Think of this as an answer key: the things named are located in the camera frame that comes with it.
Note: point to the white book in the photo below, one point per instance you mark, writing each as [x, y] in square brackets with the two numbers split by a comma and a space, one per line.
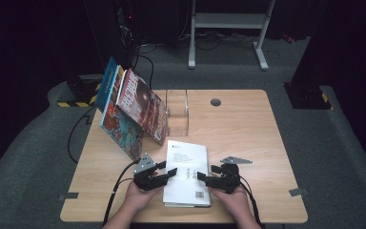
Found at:
[186, 159]

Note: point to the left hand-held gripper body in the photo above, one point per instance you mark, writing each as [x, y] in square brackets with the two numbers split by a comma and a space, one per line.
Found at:
[146, 181]

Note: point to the white paper scrap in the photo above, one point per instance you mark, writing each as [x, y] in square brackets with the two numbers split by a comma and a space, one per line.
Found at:
[142, 82]

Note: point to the person's right hand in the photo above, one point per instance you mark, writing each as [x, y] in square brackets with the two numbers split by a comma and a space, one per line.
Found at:
[232, 203]

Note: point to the light blue picture book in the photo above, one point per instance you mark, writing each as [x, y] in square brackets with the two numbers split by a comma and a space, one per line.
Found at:
[122, 130]

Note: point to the small red object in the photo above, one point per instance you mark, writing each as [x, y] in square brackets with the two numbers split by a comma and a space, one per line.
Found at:
[289, 38]

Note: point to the black stand base yellow mark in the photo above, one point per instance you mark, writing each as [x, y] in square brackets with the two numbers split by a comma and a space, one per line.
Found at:
[308, 98]

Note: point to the clear acrylic book rack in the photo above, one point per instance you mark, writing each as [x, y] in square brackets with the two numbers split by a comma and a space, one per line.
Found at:
[178, 111]

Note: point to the person's left hand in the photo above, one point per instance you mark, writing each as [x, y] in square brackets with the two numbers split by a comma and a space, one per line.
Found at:
[139, 200]

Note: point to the dark blue picture book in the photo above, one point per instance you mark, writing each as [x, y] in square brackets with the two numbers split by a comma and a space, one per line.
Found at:
[106, 82]

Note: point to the white metal stand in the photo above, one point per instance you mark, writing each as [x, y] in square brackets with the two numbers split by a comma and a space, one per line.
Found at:
[228, 20]

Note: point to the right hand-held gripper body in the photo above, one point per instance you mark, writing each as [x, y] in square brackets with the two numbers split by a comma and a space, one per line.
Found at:
[227, 181]

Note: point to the dark computer tower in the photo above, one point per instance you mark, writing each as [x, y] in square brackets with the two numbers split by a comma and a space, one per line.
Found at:
[124, 31]

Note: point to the dark glossy magazine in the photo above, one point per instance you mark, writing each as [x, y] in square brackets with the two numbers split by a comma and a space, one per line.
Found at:
[143, 105]

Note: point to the grey tape piece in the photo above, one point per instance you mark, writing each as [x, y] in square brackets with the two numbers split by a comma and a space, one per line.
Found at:
[298, 192]
[69, 196]

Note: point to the black yellow striped stand base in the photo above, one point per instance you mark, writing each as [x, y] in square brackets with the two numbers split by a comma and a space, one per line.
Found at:
[82, 92]

